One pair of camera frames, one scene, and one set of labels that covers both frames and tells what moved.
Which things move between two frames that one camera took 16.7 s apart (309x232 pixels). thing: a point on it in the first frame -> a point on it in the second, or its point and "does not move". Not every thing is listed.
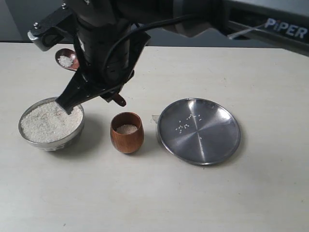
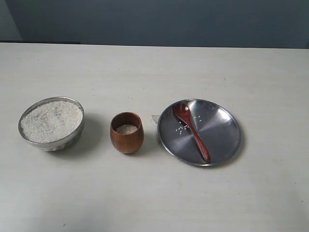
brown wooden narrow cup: [127, 132] does not move
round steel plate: [199, 131] does not move
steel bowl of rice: [45, 124] does not move
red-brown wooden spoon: [67, 58] -> [182, 111]
